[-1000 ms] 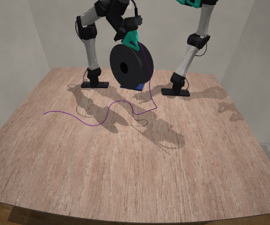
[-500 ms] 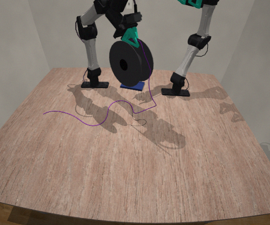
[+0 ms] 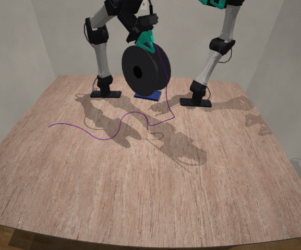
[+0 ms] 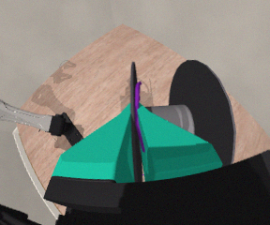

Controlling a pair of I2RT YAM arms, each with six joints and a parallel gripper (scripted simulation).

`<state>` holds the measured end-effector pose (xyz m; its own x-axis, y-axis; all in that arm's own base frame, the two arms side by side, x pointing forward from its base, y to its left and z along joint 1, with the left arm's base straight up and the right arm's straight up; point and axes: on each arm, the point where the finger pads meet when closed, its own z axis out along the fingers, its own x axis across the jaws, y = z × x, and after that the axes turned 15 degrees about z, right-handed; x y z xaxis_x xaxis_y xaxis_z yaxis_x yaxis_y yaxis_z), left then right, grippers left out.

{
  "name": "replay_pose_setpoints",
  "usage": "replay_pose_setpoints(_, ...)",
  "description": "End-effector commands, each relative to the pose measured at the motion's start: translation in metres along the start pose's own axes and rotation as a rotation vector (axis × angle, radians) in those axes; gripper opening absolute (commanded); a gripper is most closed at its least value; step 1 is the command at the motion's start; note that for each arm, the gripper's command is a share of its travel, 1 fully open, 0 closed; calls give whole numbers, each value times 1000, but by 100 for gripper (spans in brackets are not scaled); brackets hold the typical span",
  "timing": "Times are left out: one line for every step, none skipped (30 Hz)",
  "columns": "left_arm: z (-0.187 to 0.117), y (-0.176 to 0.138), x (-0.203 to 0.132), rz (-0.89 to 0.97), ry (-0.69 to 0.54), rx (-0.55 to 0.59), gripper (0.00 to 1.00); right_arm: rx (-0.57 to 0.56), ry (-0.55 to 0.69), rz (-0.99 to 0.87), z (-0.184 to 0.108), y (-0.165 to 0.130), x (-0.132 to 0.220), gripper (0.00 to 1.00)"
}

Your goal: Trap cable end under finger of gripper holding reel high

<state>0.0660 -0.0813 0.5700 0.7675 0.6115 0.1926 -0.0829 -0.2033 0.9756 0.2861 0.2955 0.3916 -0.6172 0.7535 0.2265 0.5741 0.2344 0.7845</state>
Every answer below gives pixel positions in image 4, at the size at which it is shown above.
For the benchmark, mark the black cable reel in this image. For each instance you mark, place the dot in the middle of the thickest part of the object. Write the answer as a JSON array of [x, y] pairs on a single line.
[[198, 103]]

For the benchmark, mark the thin dark purple cable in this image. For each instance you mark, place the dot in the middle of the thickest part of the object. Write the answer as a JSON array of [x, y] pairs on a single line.
[[136, 107]]

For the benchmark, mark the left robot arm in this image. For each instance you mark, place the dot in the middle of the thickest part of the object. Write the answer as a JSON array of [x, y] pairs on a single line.
[[57, 125]]

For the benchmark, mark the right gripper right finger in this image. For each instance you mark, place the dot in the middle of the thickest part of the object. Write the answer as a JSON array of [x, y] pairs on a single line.
[[171, 151]]

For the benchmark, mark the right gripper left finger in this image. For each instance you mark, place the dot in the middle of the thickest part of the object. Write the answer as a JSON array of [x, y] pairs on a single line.
[[104, 154]]

